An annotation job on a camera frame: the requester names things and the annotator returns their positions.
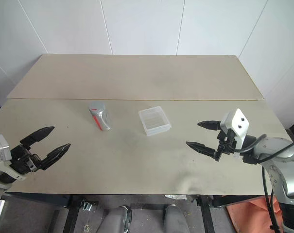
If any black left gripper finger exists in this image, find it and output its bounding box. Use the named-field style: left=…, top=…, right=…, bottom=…
left=19, top=126, right=56, bottom=150
left=40, top=143, right=72, bottom=171

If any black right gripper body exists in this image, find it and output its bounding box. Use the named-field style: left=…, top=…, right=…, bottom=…
left=217, top=129, right=236, bottom=156

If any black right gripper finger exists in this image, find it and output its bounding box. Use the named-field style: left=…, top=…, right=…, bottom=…
left=185, top=141, right=222, bottom=162
left=197, top=120, right=222, bottom=133

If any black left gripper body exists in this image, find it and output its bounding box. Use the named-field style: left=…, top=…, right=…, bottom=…
left=9, top=144, right=44, bottom=174

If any clear plastic box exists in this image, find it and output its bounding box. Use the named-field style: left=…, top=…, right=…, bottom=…
left=138, top=105, right=172, bottom=137

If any crumpled white paper scrap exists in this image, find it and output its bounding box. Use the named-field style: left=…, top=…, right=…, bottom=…
left=165, top=194, right=188, bottom=200

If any clear bag with red item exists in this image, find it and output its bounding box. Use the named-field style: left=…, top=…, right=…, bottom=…
left=88, top=101, right=112, bottom=132

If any grey rounded shape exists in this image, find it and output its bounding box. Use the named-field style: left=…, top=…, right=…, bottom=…
left=162, top=204, right=187, bottom=233

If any orange sheet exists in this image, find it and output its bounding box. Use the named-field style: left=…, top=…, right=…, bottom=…
left=225, top=196, right=283, bottom=233

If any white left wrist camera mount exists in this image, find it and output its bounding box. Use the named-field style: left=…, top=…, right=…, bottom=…
left=0, top=134, right=27, bottom=182

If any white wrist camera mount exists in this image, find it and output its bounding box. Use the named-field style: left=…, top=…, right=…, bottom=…
left=0, top=134, right=27, bottom=182
left=220, top=108, right=250, bottom=159

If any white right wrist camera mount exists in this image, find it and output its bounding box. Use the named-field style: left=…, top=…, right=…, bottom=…
left=220, top=108, right=250, bottom=159

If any black table frame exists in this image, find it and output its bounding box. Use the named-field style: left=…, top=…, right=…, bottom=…
left=2, top=192, right=261, bottom=233

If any small metal bracket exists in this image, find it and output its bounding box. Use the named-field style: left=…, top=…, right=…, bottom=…
left=80, top=200, right=99, bottom=211

